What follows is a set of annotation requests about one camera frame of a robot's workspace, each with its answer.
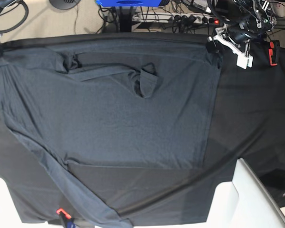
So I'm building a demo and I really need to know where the power strip on floor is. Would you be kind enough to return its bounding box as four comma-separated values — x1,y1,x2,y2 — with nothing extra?
132,12,222,26

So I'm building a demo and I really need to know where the blue plastic bin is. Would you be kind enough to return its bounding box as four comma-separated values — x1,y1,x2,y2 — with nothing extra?
96,0,170,7

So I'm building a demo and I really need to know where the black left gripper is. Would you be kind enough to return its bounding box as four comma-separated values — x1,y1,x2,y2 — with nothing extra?
206,24,254,69

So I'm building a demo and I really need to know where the red blue front clamp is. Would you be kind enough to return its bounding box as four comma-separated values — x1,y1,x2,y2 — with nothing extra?
56,208,76,228

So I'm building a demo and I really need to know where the black floor cable bundle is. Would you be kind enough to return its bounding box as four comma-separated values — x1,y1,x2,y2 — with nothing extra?
95,0,219,34

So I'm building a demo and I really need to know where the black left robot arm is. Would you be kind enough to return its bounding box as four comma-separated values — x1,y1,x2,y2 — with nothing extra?
206,0,277,69

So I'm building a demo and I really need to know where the red black table clamp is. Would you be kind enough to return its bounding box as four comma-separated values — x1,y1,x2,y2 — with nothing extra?
268,40,280,66

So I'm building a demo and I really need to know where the dark grey T-shirt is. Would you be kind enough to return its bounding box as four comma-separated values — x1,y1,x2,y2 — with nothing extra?
0,39,222,228

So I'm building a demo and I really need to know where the round black stand base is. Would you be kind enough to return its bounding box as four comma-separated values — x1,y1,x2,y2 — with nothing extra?
49,0,81,10

